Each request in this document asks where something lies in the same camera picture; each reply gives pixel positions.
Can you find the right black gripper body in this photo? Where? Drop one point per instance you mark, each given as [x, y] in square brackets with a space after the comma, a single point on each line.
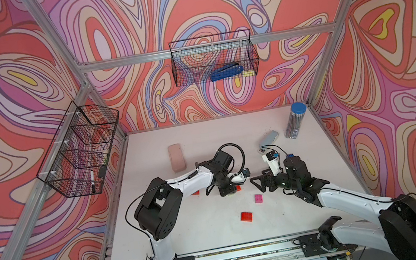
[283, 181]

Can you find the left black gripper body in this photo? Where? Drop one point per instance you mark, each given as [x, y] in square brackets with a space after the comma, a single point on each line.
[225, 185]

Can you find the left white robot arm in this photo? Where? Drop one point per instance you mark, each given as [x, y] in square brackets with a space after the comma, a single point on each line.
[160, 204]

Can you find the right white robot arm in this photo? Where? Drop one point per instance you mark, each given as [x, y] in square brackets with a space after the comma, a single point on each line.
[386, 224]

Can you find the magenta lego brick right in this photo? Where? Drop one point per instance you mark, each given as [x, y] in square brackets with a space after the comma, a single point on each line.
[258, 198]

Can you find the red lego brick front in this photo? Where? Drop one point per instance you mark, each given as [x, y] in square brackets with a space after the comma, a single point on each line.
[246, 217]

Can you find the grey small case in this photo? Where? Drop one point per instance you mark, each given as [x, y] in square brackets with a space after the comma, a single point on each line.
[268, 139]

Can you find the pink plastic case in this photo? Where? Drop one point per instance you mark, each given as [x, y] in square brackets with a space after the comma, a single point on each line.
[177, 160]

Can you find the blue capped clear cylinder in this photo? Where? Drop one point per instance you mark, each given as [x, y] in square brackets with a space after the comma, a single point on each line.
[296, 115]

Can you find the blue object in basket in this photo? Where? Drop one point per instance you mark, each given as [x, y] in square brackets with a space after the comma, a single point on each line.
[227, 71]

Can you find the black marker in basket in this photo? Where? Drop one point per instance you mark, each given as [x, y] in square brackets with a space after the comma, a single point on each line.
[93, 185]

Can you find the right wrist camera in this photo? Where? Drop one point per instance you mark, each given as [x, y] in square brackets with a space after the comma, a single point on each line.
[272, 158]

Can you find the black wire basket back wall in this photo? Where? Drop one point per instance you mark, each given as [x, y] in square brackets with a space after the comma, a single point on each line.
[194, 59]

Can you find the black wire basket wall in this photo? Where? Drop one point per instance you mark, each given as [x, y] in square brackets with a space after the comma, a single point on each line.
[83, 142]
[194, 59]

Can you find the black wire basket left wall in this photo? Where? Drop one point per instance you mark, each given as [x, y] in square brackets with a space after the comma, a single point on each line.
[83, 142]

